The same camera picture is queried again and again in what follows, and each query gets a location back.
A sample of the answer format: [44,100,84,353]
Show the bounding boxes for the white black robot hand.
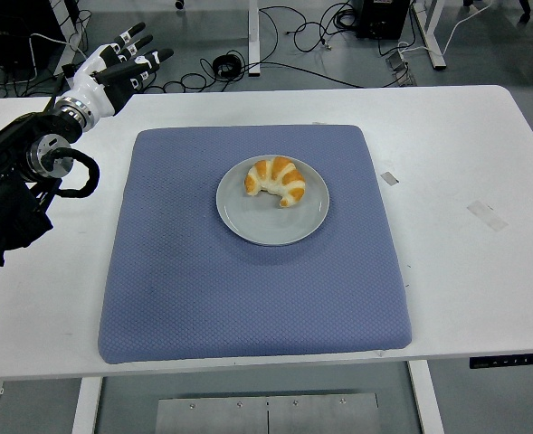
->
[60,22,175,120]

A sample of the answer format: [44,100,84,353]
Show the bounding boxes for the blue quilted mat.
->
[97,124,414,365]

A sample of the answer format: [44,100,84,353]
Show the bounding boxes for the golden croissant bread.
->
[243,156,306,209]

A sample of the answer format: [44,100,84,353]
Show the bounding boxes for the grey round plate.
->
[215,155,330,247]

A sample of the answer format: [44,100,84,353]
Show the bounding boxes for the clear tape strip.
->
[466,200,510,232]

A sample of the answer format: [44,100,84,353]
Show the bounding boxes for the black desk control panel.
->
[469,352,533,370]

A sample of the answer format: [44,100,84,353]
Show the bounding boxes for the black equipment box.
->
[355,0,412,40]

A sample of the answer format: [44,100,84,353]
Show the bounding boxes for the white background desk leg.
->
[247,0,262,77]
[413,0,448,71]
[51,0,89,78]

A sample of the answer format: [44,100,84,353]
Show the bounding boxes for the black computer case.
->
[0,0,68,72]

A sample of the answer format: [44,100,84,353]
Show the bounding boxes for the white table leg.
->
[408,361,446,434]
[71,377,104,434]

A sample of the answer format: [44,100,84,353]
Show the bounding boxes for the coiled black cable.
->
[212,52,244,80]

